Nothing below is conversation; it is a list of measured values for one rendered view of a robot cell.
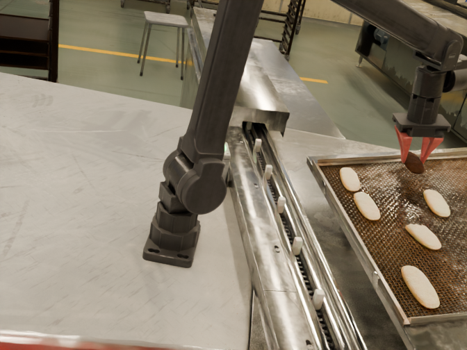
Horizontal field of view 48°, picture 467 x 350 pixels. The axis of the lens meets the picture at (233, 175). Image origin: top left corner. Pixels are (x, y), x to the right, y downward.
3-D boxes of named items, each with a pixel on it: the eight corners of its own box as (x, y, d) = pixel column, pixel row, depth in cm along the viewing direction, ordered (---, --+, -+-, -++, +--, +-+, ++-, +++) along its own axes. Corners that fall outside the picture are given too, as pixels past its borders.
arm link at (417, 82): (411, 62, 102) (432, 70, 98) (436, 58, 105) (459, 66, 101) (404, 95, 106) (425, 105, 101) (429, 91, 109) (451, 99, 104)
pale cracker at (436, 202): (419, 190, 108) (420, 186, 107) (438, 191, 108) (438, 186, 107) (433, 217, 99) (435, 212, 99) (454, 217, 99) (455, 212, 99)
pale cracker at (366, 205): (349, 194, 107) (350, 189, 106) (367, 193, 107) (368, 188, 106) (365, 221, 98) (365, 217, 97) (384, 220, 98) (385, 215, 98)
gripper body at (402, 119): (390, 120, 111) (397, 87, 107) (439, 121, 111) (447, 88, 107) (398, 132, 105) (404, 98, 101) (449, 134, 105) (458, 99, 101)
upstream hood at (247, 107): (190, 22, 245) (193, 3, 241) (228, 28, 249) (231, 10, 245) (218, 130, 137) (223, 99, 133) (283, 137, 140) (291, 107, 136)
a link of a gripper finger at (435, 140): (395, 155, 115) (402, 114, 110) (427, 155, 115) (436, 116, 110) (402, 169, 109) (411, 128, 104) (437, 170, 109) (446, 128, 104)
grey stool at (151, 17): (178, 67, 467) (184, 15, 446) (183, 80, 436) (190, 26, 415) (137, 62, 457) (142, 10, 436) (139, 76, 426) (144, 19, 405)
